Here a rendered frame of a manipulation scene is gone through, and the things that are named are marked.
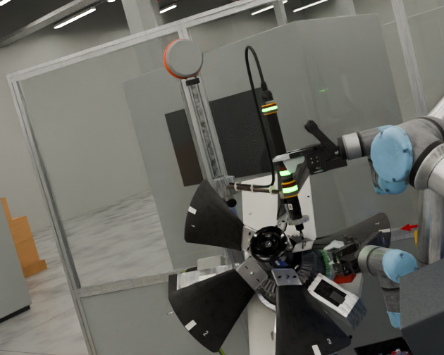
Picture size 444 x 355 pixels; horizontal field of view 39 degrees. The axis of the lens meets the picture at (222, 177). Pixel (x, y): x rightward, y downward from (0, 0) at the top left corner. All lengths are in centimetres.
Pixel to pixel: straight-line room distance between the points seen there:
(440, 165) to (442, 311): 40
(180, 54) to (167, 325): 124
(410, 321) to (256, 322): 109
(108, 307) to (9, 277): 453
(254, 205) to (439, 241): 88
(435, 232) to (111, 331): 187
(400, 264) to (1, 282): 627
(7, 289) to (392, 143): 644
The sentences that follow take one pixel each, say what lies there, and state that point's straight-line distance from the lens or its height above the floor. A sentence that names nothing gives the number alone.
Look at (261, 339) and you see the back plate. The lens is 208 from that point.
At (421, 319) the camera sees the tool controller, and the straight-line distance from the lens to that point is 107.
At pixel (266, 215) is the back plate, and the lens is 225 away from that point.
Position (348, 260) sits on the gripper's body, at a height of 119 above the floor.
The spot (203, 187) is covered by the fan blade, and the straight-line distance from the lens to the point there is 206.
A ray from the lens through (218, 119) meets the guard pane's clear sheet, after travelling 264.
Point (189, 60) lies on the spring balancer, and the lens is 251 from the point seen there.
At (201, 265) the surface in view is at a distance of 216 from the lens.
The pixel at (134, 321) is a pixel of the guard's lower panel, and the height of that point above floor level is 80.
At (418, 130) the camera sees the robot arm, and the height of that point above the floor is 149.
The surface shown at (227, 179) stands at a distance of 240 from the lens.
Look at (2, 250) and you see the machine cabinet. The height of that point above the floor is 76.
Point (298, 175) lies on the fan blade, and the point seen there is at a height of 138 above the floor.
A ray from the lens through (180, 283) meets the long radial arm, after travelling 213.
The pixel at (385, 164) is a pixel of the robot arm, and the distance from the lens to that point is 139.
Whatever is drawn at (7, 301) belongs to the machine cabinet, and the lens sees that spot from 749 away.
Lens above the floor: 164
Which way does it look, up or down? 6 degrees down
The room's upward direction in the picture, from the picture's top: 15 degrees counter-clockwise
